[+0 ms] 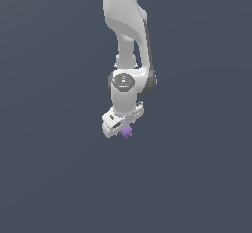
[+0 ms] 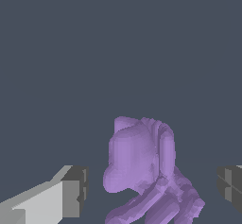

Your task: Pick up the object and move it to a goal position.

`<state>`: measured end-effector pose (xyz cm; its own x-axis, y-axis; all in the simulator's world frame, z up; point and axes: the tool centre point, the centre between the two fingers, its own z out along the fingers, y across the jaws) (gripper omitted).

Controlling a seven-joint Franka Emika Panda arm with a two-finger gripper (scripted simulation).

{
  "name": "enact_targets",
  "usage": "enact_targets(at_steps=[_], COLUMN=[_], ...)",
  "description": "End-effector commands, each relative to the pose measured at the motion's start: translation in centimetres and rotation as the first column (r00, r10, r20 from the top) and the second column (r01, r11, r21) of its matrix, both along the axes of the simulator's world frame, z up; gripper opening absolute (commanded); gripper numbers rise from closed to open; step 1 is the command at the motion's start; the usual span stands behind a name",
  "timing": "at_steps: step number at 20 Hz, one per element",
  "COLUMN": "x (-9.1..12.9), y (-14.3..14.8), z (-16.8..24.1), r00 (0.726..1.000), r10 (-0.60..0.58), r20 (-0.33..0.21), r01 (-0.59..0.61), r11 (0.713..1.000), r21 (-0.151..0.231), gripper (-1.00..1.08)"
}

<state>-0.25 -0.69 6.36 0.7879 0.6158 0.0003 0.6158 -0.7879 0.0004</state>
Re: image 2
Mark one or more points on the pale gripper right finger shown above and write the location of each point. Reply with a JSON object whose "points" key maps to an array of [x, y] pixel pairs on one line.
{"points": [[231, 185]]}

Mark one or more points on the purple animal figurine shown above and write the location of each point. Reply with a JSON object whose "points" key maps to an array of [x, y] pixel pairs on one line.
{"points": [[138, 158]]}

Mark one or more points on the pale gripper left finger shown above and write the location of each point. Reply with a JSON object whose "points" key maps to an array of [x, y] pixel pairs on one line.
{"points": [[47, 201]]}

